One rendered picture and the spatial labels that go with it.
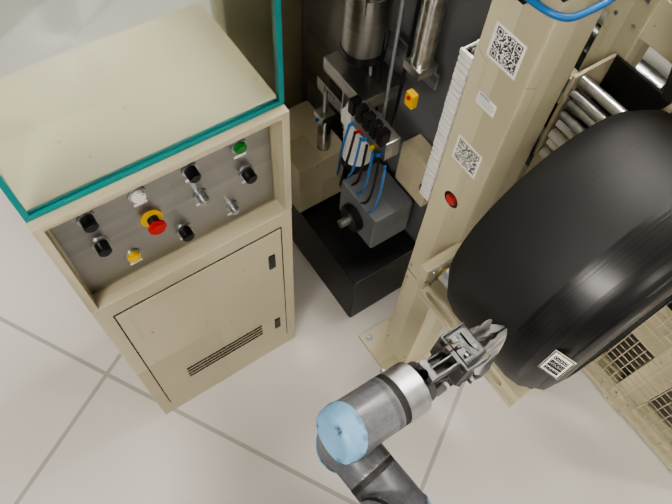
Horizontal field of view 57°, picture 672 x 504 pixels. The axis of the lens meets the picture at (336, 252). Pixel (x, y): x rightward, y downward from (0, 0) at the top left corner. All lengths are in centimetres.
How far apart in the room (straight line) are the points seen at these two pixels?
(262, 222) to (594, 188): 84
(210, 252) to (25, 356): 120
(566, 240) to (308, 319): 153
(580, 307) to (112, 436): 176
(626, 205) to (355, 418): 54
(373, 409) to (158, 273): 77
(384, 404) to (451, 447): 141
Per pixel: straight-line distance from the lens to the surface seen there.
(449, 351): 101
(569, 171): 110
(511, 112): 119
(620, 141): 114
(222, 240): 158
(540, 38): 108
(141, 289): 155
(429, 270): 150
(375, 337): 242
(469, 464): 236
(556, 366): 114
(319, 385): 235
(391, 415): 96
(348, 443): 94
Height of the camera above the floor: 225
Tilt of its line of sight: 60 degrees down
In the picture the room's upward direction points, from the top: 5 degrees clockwise
